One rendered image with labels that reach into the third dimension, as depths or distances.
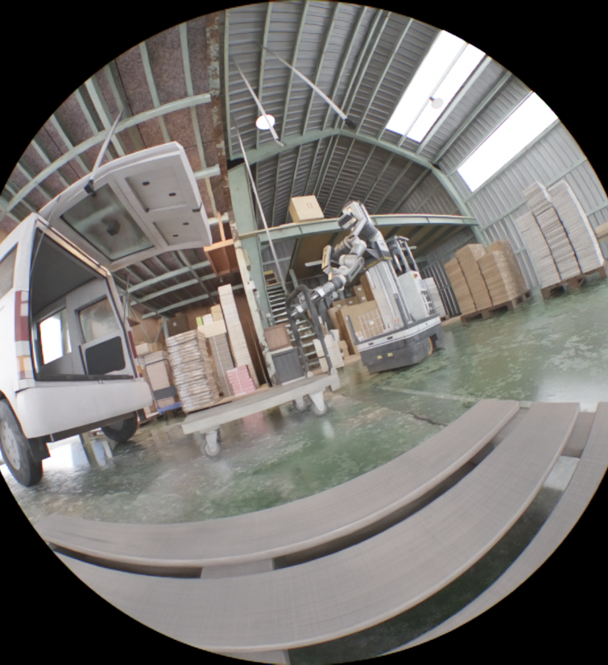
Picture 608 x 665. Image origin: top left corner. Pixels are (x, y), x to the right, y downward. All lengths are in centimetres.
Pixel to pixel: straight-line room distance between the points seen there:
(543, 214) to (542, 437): 341
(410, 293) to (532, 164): 683
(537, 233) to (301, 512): 370
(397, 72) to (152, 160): 726
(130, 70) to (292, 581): 287
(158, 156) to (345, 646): 190
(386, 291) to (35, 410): 268
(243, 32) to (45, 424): 569
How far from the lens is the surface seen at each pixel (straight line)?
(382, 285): 222
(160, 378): 484
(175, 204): 197
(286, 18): 591
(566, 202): 362
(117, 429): 267
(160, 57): 262
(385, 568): 27
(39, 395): 142
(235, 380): 308
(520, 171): 835
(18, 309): 160
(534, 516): 45
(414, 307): 228
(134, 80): 270
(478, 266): 394
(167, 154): 163
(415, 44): 797
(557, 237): 363
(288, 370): 307
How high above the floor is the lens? 34
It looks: 6 degrees up
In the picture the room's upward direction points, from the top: 17 degrees counter-clockwise
